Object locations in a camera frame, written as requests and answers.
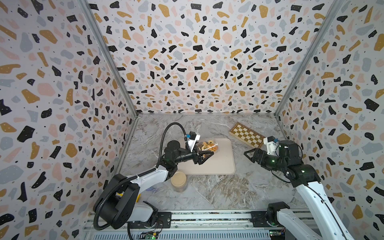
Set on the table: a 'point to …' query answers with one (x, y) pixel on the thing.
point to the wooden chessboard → (247, 135)
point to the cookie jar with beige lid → (178, 181)
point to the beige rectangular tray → (223, 163)
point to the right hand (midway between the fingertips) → (250, 156)
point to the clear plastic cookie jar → (210, 145)
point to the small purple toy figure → (153, 190)
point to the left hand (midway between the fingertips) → (211, 150)
